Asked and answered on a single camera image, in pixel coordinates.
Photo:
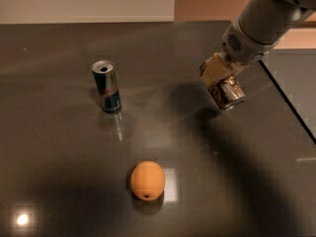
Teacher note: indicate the orange brown soda can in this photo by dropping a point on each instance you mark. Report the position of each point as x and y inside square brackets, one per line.
[227, 93]

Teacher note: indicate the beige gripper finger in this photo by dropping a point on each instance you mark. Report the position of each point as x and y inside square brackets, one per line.
[218, 67]

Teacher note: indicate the blue silver energy drink can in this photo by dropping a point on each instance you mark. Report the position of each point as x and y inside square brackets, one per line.
[107, 85]

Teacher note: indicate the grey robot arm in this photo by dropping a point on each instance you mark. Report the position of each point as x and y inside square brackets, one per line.
[253, 34]

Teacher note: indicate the orange fruit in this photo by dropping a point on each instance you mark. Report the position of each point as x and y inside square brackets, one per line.
[147, 181]

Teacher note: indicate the grey side table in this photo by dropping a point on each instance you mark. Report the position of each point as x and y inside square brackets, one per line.
[294, 73]

